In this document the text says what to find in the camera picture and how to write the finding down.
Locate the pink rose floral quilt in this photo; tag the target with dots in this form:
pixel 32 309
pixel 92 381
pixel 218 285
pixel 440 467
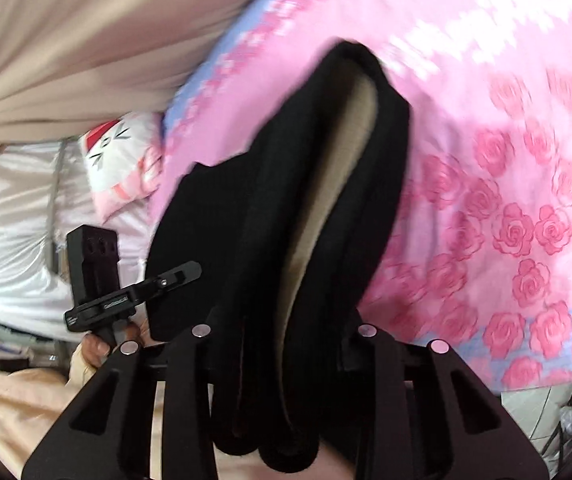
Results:
pixel 481 255

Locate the beige curtain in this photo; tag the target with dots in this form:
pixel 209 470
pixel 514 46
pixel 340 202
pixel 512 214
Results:
pixel 67 65

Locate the black pants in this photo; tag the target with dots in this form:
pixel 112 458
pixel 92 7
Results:
pixel 288 235

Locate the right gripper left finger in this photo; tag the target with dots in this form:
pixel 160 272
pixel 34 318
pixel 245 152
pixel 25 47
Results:
pixel 106 430

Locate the cream left sleeve forearm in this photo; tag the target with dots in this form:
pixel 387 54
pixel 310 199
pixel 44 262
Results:
pixel 30 402

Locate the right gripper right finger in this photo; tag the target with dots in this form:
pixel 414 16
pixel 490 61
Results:
pixel 424 414

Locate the white cat print pillow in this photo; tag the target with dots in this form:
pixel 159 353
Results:
pixel 123 161

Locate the person left hand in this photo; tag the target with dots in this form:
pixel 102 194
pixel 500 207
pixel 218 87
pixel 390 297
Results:
pixel 95 350

